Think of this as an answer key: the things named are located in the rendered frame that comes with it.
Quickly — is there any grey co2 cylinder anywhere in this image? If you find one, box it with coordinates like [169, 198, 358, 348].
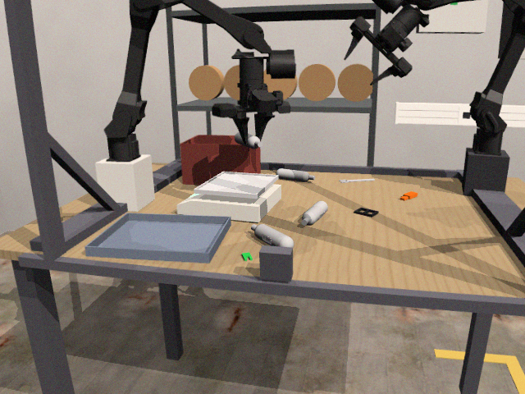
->
[235, 132, 263, 149]

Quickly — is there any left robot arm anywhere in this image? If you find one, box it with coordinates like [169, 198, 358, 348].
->
[104, 0, 296, 162]

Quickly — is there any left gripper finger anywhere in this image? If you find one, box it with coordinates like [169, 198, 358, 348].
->
[229, 117, 249, 145]
[254, 114, 275, 142]

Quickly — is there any dark grey metal post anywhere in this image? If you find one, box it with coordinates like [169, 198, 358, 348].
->
[4, 0, 121, 261]

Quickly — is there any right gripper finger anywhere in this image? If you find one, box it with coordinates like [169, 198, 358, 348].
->
[344, 28, 363, 60]
[370, 65, 402, 85]

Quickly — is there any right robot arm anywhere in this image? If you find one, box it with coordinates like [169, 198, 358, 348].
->
[373, 0, 525, 155]

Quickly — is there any dark grey rectangular buckle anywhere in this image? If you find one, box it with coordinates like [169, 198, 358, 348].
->
[354, 208, 379, 217]

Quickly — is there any red open box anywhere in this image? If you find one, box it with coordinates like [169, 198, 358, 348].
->
[180, 135, 261, 185]

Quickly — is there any grey bottle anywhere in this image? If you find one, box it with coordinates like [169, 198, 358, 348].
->
[301, 201, 328, 226]
[276, 168, 315, 182]

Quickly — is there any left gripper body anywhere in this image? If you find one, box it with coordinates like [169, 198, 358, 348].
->
[212, 79, 290, 117]

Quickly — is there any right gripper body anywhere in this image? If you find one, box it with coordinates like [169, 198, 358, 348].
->
[350, 16, 413, 78]

